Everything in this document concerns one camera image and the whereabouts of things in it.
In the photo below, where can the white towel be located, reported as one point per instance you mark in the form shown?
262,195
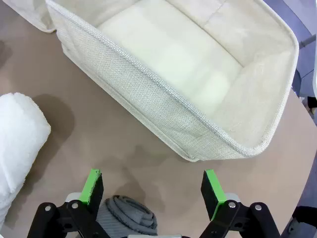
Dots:
19,138

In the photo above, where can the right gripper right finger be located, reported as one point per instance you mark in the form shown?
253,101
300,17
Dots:
213,191

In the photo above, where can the dark gray towel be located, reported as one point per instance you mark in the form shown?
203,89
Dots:
128,215

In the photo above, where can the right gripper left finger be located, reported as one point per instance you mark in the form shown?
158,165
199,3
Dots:
92,188

